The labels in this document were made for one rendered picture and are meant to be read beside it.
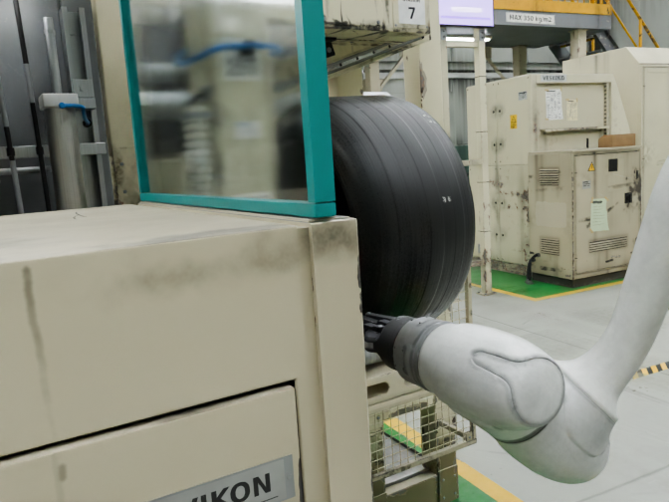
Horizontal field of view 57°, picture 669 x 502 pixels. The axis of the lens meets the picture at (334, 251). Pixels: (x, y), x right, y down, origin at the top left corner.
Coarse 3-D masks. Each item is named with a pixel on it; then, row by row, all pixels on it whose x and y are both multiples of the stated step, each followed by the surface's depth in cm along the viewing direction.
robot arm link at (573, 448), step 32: (640, 256) 72; (640, 288) 72; (640, 320) 73; (608, 352) 75; (640, 352) 74; (576, 384) 74; (608, 384) 74; (576, 416) 72; (608, 416) 73; (512, 448) 74; (544, 448) 72; (576, 448) 73; (608, 448) 77; (576, 480) 77
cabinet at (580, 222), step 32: (544, 160) 577; (576, 160) 550; (608, 160) 567; (640, 160) 586; (544, 192) 582; (576, 192) 554; (608, 192) 571; (640, 192) 591; (544, 224) 587; (576, 224) 558; (608, 224) 576; (640, 224) 595; (544, 256) 592; (576, 256) 561; (608, 256) 580
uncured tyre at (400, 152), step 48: (384, 96) 138; (336, 144) 121; (384, 144) 118; (432, 144) 125; (336, 192) 168; (384, 192) 116; (432, 192) 120; (384, 240) 116; (432, 240) 120; (384, 288) 120; (432, 288) 126
